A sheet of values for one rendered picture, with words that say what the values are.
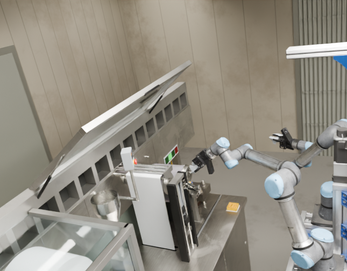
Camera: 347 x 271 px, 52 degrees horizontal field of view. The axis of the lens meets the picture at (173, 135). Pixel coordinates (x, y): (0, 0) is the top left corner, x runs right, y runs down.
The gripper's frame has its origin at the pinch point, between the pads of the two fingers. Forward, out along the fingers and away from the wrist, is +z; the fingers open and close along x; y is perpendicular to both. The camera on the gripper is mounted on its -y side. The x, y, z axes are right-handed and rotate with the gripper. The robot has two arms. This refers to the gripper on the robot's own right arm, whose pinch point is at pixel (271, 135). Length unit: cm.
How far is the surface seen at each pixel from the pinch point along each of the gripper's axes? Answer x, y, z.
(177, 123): -41, -20, 62
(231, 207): -64, 23, -9
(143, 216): -122, -7, 6
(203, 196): -73, 12, 7
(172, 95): -38, -44, 63
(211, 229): -88, 22, -14
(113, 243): -162, -59, -63
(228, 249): -85, 37, -23
